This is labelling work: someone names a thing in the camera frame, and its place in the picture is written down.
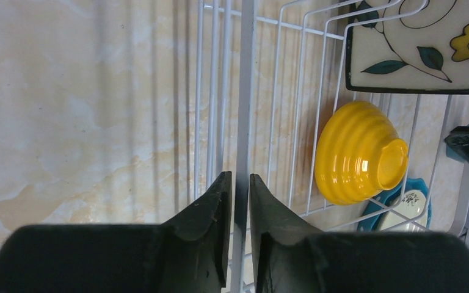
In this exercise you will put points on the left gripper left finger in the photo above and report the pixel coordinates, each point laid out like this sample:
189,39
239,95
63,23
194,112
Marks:
187,253

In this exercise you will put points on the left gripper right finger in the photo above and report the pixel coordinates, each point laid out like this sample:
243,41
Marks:
291,255

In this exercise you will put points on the blue rimmed bowl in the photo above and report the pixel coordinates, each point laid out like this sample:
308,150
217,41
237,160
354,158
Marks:
410,204

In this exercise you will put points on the square floral plate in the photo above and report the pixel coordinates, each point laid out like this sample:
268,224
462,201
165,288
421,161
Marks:
408,47

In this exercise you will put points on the orange yellow bowl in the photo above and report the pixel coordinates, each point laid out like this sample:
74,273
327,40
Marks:
359,154

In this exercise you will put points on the white wire dish rack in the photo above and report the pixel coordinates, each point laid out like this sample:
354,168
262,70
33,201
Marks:
269,76

